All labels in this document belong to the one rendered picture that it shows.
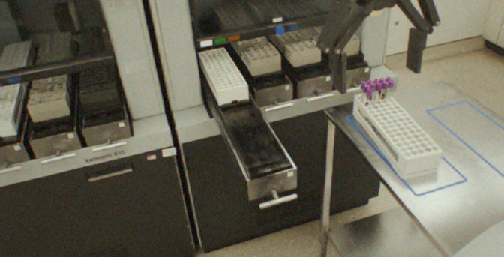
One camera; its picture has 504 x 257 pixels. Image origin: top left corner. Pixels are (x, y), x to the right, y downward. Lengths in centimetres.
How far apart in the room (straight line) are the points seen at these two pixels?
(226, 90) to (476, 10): 259
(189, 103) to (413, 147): 76
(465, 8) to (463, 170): 246
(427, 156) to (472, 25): 263
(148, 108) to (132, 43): 24
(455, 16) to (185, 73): 246
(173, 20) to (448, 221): 93
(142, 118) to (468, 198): 101
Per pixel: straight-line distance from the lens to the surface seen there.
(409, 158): 106
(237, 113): 133
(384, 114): 120
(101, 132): 141
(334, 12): 63
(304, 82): 148
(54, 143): 143
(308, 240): 199
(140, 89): 144
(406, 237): 169
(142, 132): 143
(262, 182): 110
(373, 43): 167
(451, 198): 108
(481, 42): 380
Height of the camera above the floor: 155
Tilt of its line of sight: 35 degrees down
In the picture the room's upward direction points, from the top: 4 degrees counter-clockwise
